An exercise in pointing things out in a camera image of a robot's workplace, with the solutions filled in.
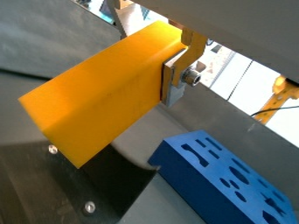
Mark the blue shape sorter block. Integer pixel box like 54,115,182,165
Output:
148,130,299,224

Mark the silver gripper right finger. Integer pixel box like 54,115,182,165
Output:
162,28,209,107

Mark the black cable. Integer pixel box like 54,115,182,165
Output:
250,105,299,117

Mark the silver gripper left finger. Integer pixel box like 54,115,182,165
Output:
107,0,127,39

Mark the yellow arch block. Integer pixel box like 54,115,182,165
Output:
19,21,183,167

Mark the yellow perforated rail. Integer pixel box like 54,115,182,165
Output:
253,75,299,124

